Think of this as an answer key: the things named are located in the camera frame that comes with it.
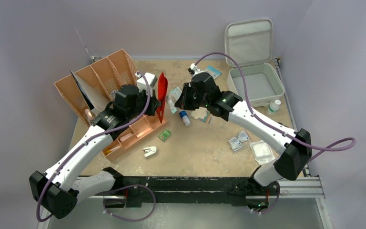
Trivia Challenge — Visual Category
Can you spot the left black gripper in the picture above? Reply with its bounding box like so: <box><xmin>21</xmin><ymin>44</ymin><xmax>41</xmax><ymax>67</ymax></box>
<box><xmin>127</xmin><ymin>87</ymin><xmax>160</xmax><ymax>121</ymax></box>

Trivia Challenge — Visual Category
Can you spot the plaster strip packet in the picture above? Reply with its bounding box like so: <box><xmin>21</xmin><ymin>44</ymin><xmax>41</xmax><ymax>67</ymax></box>
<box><xmin>165</xmin><ymin>95</ymin><xmax>177</xmax><ymax>114</ymax></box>
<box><xmin>170</xmin><ymin>87</ymin><xmax>182</xmax><ymax>100</ymax></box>

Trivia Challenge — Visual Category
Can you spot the red first aid pouch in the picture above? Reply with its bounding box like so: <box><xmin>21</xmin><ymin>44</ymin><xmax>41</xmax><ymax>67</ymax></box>
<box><xmin>156</xmin><ymin>72</ymin><xmax>168</xmax><ymax>123</ymax></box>

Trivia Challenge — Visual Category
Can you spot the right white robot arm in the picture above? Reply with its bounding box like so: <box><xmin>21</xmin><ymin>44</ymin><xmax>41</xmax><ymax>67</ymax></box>
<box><xmin>174</xmin><ymin>72</ymin><xmax>312</xmax><ymax>194</ymax></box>

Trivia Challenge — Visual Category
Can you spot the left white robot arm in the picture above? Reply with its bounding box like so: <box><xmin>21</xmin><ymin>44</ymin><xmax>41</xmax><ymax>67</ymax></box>
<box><xmin>29</xmin><ymin>84</ymin><xmax>161</xmax><ymax>222</ymax></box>

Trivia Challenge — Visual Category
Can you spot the blue white bandage roll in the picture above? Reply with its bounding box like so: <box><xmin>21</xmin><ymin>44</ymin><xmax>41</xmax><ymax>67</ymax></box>
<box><xmin>179</xmin><ymin>110</ymin><xmax>191</xmax><ymax>127</ymax></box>

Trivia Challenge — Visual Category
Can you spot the pink desk tray organizer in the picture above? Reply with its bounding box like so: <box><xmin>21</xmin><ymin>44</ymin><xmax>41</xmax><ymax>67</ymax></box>
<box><xmin>102</xmin><ymin>114</ymin><xmax>167</xmax><ymax>162</ymax></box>

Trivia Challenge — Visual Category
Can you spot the beige gauze wrap packet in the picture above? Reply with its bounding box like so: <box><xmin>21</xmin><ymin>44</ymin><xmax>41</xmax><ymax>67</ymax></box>
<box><xmin>191</xmin><ymin>107</ymin><xmax>213</xmax><ymax>124</ymax></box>

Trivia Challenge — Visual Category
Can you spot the green small box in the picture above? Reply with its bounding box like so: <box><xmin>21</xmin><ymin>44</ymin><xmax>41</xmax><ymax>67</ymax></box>
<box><xmin>158</xmin><ymin>129</ymin><xmax>172</xmax><ymax>142</ymax></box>

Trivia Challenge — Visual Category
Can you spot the blue white wipes packet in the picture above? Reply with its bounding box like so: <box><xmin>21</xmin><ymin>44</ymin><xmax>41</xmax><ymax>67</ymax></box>
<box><xmin>204</xmin><ymin>65</ymin><xmax>222</xmax><ymax>79</ymax></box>

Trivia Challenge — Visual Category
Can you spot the white stapler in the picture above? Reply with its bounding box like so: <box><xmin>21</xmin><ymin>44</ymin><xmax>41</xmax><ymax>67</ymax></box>
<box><xmin>142</xmin><ymin>146</ymin><xmax>157</xmax><ymax>158</ymax></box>

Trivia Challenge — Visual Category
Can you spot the pink file organizer rack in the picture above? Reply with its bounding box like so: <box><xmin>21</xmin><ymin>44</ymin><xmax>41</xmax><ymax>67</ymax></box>
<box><xmin>55</xmin><ymin>49</ymin><xmax>137</xmax><ymax>125</ymax></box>

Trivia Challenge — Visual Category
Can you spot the dark folder in rack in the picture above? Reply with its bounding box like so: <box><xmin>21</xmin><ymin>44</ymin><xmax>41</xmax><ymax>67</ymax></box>
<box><xmin>70</xmin><ymin>70</ymin><xmax>94</xmax><ymax>110</ymax></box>

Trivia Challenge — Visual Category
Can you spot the alcohol pad sachet pair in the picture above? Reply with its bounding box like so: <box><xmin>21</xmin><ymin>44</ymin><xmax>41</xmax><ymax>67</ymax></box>
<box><xmin>228</xmin><ymin>137</ymin><xmax>243</xmax><ymax>152</ymax></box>

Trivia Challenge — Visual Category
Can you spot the grey open storage case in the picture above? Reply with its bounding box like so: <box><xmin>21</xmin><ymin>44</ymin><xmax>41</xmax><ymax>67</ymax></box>
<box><xmin>224</xmin><ymin>19</ymin><xmax>285</xmax><ymax>107</ymax></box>

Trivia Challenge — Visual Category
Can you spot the white plastic bottle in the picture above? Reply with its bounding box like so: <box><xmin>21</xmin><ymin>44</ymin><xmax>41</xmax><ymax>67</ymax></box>
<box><xmin>266</xmin><ymin>99</ymin><xmax>281</xmax><ymax>115</ymax></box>

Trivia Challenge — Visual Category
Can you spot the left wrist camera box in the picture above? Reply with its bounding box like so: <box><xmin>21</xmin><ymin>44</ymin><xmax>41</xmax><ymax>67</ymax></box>
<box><xmin>135</xmin><ymin>72</ymin><xmax>157</xmax><ymax>96</ymax></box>

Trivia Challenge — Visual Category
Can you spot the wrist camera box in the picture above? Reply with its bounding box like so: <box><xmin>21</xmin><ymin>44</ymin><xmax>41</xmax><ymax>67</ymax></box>
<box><xmin>135</xmin><ymin>72</ymin><xmax>157</xmax><ymax>96</ymax></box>
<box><xmin>187</xmin><ymin>63</ymin><xmax>203</xmax><ymax>77</ymax></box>

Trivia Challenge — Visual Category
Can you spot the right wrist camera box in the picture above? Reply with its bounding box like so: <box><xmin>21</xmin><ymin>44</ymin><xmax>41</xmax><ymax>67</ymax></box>
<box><xmin>187</xmin><ymin>63</ymin><xmax>203</xmax><ymax>77</ymax></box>

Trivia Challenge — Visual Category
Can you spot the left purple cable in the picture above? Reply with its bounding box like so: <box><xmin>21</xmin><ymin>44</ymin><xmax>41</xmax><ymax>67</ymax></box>
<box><xmin>36</xmin><ymin>71</ymin><xmax>152</xmax><ymax>222</ymax></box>

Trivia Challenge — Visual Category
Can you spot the base loop purple cable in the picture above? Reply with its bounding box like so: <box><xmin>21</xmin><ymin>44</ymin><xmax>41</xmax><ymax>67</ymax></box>
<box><xmin>102</xmin><ymin>184</ymin><xmax>157</xmax><ymax>222</ymax></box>

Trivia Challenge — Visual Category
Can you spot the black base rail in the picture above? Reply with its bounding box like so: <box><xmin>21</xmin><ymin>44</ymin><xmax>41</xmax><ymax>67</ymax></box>
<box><xmin>104</xmin><ymin>167</ymin><xmax>280</xmax><ymax>210</ymax></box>

